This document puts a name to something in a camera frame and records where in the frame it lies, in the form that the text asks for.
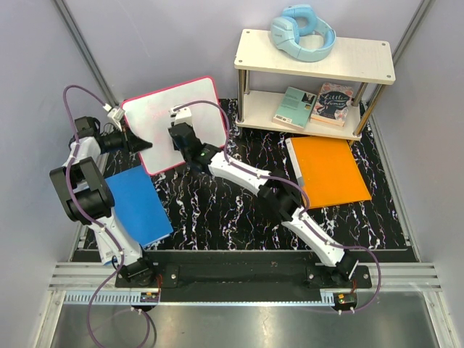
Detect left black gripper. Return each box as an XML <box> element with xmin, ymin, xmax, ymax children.
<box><xmin>103</xmin><ymin>124</ymin><xmax>151</xmax><ymax>157</ymax></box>

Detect pink framed whiteboard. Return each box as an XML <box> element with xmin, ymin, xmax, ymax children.
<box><xmin>121</xmin><ymin>76</ymin><xmax>226</xmax><ymax>175</ymax></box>

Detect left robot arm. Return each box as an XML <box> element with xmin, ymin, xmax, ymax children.
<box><xmin>49</xmin><ymin>117</ymin><xmax>157</xmax><ymax>287</ymax></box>

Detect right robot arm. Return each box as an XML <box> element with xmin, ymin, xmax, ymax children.
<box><xmin>168</xmin><ymin>123</ymin><xmax>358</xmax><ymax>288</ymax></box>

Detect blue book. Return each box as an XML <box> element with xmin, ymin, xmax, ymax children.
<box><xmin>91</xmin><ymin>166</ymin><xmax>173</xmax><ymax>265</ymax></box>

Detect teal paperback book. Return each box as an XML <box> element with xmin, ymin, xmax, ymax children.
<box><xmin>272</xmin><ymin>87</ymin><xmax>318</xmax><ymax>130</ymax></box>

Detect orange folder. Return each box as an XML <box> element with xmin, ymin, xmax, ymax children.
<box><xmin>286</xmin><ymin>136</ymin><xmax>371</xmax><ymax>209</ymax></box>

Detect white two-tier shelf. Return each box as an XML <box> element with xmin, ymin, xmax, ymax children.
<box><xmin>234</xmin><ymin>29</ymin><xmax>396</xmax><ymax>141</ymax></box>

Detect Little Women book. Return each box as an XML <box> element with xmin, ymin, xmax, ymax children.
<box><xmin>310</xmin><ymin>82</ymin><xmax>354</xmax><ymax>128</ymax></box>

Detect light blue headphones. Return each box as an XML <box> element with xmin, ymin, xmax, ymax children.
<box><xmin>270</xmin><ymin>4</ymin><xmax>337</xmax><ymax>62</ymax></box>

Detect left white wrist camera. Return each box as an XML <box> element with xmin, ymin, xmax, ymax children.
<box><xmin>103</xmin><ymin>104</ymin><xmax>125</xmax><ymax>131</ymax></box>

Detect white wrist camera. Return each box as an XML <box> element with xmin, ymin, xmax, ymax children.
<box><xmin>169</xmin><ymin>106</ymin><xmax>193</xmax><ymax>126</ymax></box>
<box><xmin>103</xmin><ymin>104</ymin><xmax>125</xmax><ymax>131</ymax></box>

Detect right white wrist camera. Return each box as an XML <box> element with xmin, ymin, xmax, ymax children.
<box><xmin>169</xmin><ymin>106</ymin><xmax>193</xmax><ymax>126</ymax></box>

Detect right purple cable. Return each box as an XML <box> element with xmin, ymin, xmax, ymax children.
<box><xmin>173</xmin><ymin>101</ymin><xmax>382</xmax><ymax>315</ymax></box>

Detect purple cable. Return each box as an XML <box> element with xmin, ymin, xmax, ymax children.
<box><xmin>173</xmin><ymin>101</ymin><xmax>382</xmax><ymax>315</ymax></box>
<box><xmin>63</xmin><ymin>85</ymin><xmax>157</xmax><ymax>348</ymax></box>

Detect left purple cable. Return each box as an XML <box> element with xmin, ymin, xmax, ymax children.
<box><xmin>63</xmin><ymin>85</ymin><xmax>157</xmax><ymax>348</ymax></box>

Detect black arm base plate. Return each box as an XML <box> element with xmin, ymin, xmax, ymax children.
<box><xmin>115</xmin><ymin>250</ymin><xmax>373</xmax><ymax>305</ymax></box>

